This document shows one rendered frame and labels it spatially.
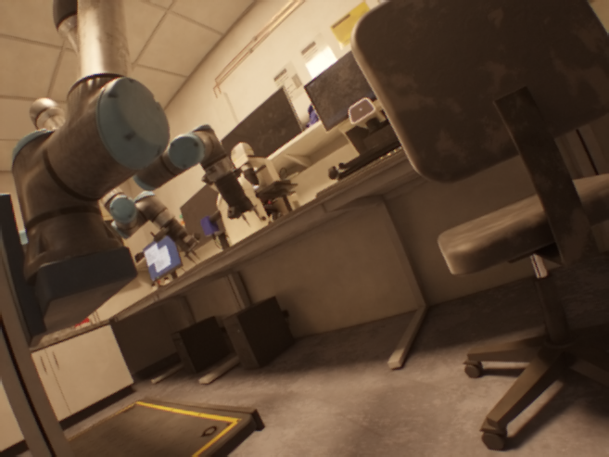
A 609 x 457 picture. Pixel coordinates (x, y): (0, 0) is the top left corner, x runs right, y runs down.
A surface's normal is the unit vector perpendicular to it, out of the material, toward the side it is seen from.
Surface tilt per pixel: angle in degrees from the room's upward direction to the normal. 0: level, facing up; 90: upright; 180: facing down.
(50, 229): 70
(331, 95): 93
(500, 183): 90
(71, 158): 115
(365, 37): 90
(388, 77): 90
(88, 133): 110
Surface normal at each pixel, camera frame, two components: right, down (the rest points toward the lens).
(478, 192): -0.55, 0.18
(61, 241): 0.28, -0.54
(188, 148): 0.03, 0.37
